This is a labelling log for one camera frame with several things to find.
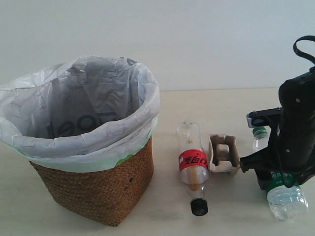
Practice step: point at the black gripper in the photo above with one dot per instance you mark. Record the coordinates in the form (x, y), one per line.
(294, 144)

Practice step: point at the green label water bottle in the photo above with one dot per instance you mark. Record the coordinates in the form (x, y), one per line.
(285, 203)

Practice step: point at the grey cardboard pulp tray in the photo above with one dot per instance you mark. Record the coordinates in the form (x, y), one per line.
(223, 154)

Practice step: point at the clear red label cola bottle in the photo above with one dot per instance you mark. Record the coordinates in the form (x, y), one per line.
(193, 166)

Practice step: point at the white plastic bin liner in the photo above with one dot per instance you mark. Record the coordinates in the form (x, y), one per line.
(87, 115)

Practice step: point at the brown woven wicker basket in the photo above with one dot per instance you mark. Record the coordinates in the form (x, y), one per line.
(106, 197)

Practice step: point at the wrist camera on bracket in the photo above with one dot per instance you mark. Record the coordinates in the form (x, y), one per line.
(268, 117)

